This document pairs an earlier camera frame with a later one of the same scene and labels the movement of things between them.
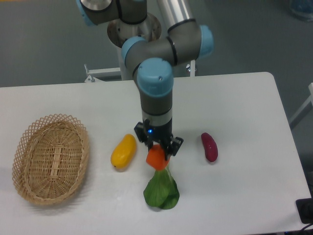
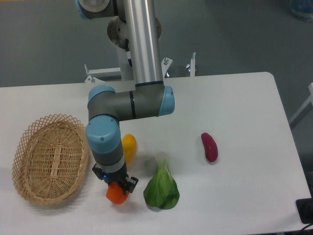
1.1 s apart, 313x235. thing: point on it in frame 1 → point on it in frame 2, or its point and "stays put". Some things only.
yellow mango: (124, 153) stays put
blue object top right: (303, 9) stays put
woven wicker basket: (50, 158) stays put
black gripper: (159, 134) → (119, 176)
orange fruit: (156, 157) → (115, 193)
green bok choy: (162, 191) stays put
